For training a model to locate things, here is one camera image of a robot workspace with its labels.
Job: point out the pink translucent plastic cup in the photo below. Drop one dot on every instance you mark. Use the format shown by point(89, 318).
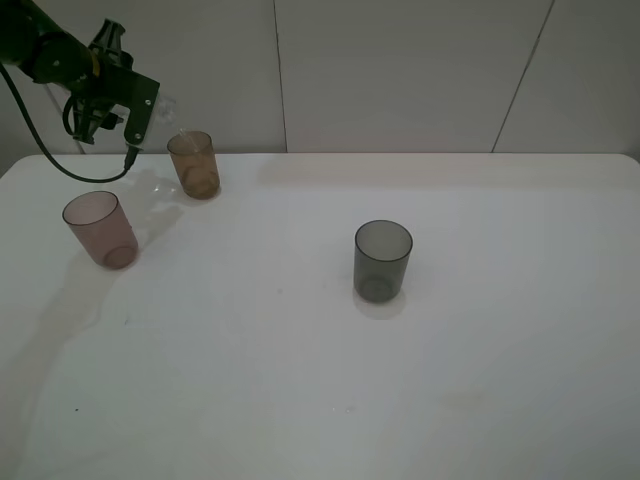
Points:
point(99, 222)

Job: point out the grey translucent plastic cup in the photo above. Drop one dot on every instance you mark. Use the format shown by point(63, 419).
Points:
point(381, 255)

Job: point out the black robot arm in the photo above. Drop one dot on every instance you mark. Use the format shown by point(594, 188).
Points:
point(41, 49)

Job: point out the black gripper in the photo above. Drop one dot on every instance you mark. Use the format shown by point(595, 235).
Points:
point(91, 109)

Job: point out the amber translucent plastic cup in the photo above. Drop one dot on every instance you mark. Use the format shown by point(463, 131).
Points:
point(194, 161)

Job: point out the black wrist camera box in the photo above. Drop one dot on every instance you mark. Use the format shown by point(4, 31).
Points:
point(137, 105)

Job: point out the clear plastic water bottle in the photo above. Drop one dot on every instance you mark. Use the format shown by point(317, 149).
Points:
point(171, 118)

